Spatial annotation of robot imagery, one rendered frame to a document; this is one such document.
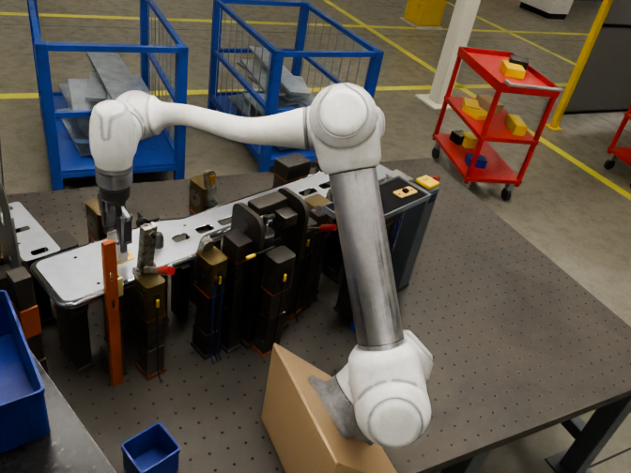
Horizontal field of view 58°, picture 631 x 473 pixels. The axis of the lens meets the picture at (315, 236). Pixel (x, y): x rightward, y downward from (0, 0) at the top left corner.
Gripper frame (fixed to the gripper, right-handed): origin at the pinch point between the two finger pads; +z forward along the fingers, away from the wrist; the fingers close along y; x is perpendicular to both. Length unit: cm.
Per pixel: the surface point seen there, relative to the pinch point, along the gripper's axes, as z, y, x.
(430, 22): 94, 366, -699
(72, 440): 2, -48, 35
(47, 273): 4.7, 4.5, 17.6
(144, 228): -16.9, -16.7, 1.5
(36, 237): 4.7, 20.7, 13.7
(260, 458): 35, -59, -7
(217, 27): 30, 244, -215
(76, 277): 4.7, -0.9, 12.3
